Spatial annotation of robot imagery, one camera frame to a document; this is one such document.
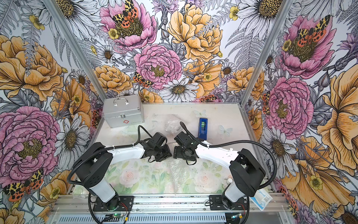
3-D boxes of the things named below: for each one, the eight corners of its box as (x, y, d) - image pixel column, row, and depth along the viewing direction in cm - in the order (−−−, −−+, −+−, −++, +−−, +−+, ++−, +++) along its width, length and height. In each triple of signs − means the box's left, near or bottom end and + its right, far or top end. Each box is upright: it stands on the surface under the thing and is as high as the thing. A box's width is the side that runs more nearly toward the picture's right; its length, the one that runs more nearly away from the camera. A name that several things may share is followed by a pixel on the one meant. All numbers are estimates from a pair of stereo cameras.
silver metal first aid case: (110, 129, 107) (100, 113, 94) (113, 113, 117) (104, 97, 104) (143, 125, 110) (138, 109, 96) (143, 110, 120) (138, 94, 107)
